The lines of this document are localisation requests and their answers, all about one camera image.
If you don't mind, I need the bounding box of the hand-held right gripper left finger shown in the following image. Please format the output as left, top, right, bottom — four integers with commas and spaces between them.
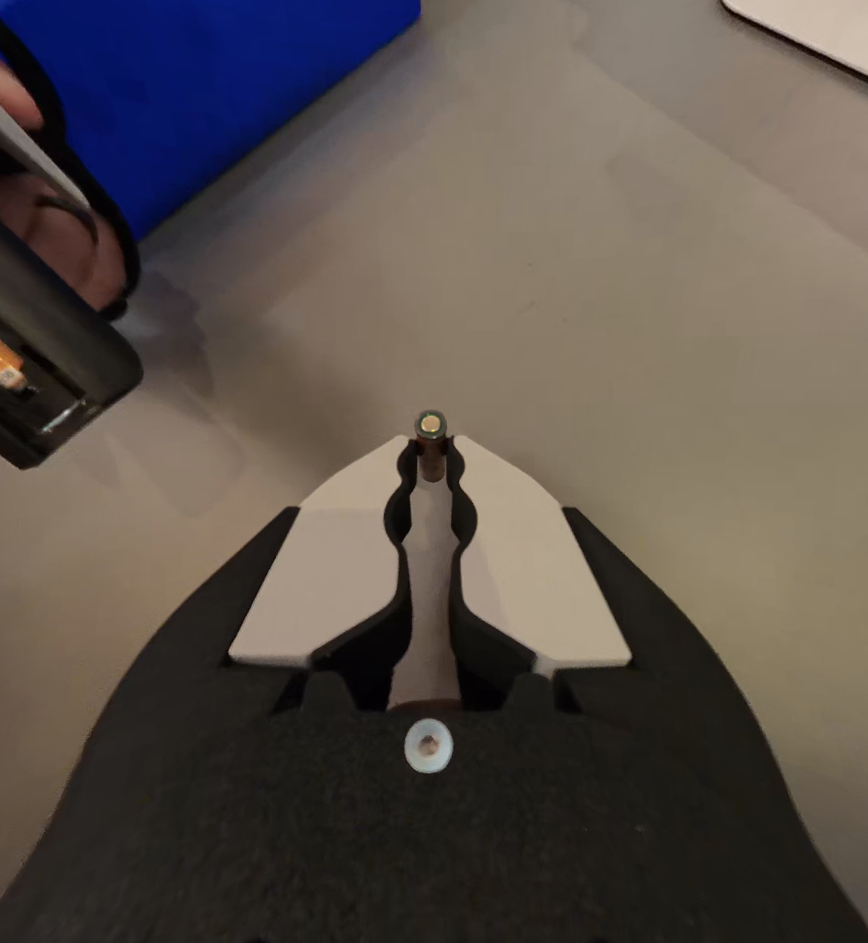
228, 435, 414, 710

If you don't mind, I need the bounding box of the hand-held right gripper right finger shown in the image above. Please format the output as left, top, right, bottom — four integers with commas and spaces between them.
447, 435, 634, 710

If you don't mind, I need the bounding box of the black flashlight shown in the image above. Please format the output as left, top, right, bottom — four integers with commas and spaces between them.
0, 184, 145, 471

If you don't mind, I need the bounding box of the large blue plastic bin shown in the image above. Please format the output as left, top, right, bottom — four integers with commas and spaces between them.
0, 0, 422, 243

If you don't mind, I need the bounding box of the grey desk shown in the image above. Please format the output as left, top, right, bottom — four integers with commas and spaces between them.
0, 0, 868, 943

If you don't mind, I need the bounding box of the person's left hand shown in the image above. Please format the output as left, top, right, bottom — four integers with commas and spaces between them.
0, 33, 139, 314

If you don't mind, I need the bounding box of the white sheet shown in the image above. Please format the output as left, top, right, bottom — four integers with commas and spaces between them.
721, 0, 868, 95

